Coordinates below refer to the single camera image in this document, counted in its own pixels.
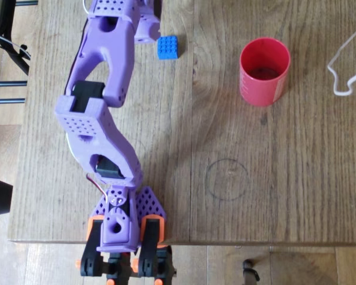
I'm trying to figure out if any blue toy brick block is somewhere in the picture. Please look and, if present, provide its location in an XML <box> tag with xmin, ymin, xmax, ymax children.
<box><xmin>156</xmin><ymin>34</ymin><xmax>180</xmax><ymax>61</ymax></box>

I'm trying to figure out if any red plastic cup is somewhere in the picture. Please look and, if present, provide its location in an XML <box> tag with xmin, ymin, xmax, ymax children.
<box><xmin>239</xmin><ymin>37</ymin><xmax>291</xmax><ymax>107</ymax></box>

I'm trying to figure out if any purple perforated robot base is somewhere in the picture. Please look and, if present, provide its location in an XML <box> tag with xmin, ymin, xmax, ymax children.
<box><xmin>93</xmin><ymin>185</ymin><xmax>167</xmax><ymax>224</ymax></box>

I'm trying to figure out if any white cable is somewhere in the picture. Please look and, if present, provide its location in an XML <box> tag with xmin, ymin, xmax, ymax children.
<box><xmin>327</xmin><ymin>13</ymin><xmax>356</xmax><ymax>97</ymax></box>

